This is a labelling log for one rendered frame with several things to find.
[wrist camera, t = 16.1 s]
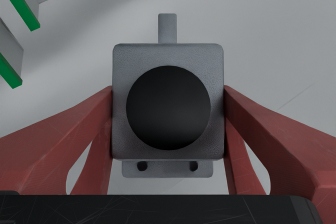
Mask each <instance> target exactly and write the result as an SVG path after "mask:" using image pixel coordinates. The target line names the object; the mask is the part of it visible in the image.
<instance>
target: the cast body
mask: <svg viewBox="0 0 336 224"><path fill-rule="evenodd" d="M111 154H112V157H113V159H115V160H118V161H122V162H121V173H122V175H123V177H125V178H210V177H212V175H213V173H214V167H213V161H218V160H220V159H223V157H224V155H225V109H224V50H223V48H222V46H221V45H219V44H217V43H177V14H175V13H159V14H158V43H119V44H116V45H115V46H114V48H113V50H112V107H111Z"/></svg>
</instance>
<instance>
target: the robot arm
mask: <svg viewBox="0 0 336 224"><path fill-rule="evenodd" d="M224 131H225V154H224V156H223V162H224V168H225V174H226V180H227V187H228V193H229V194H107V193H108V187H109V181H110V175H111V168H112V162H113V156H112V154H111V137H112V85H109V86H107V87H105V88H104V89H102V90H100V91H99V92H97V93H95V94H94V95H92V96H90V97H89V98H87V99H85V100H84V101H82V102H80V103H79V104H77V105H75V106H73V107H71V108H69V109H67V110H64V111H62V112H60V113H57V114H55V115H53V116H50V117H48V118H45V119H43V120H41V121H38V122H36V123H34V124H31V125H29V126H27V127H24V128H22V129H20V130H17V131H15V132H13V133H10V134H8V135H5V136H3V137H1V138H0V224H336V137H334V136H332V135H329V134H327V133H325V132H322V131H320V130H318V129H315V128H313V127H311V126H308V125H306V124H303V123H301V122H299V121H296V120H294V119H292V118H289V117H287V116H284V115H282V114H280V113H277V112H275V111H273V110H270V109H268V108H266V107H264V106H262V105H260V104H258V103H256V102H255V101H253V100H251V99H250V98H248V97H246V96H245V95H243V94H241V93H240V92H238V91H236V90H235V89H233V88H231V87H230V86H228V85H224ZM91 141H92V143H91ZM244 141H245V142H246V143H247V145H248V146H249V147H250V149H251V150H252V151H253V153H254V154H255V155H256V156H257V158H258V159H259V160H260V162H261V163H262V164H263V166H264V167H265V168H266V170H267V171H268V174H269V178H270V193H269V195H267V194H266V192H265V190H264V188H263V186H262V184H261V183H260V181H259V179H258V177H257V175H256V173H255V171H254V169H253V166H252V164H251V161H250V158H249V155H248V152H247V149H246V145H245V142H244ZM90 143H91V146H90V149H89V152H88V155H87V158H86V161H85V164H84V167H83V169H82V171H81V173H80V175H79V177H78V179H77V181H76V183H75V185H74V187H73V189H72V190H71V192H70V194H67V193H66V181H67V176H68V172H69V170H70V169H71V168H72V166H73V165H74V164H75V162H76V161H77V160H78V158H79V157H80V156H81V154H82V153H83V152H84V151H85V149H86V148H87V147H88V145H89V144H90Z"/></svg>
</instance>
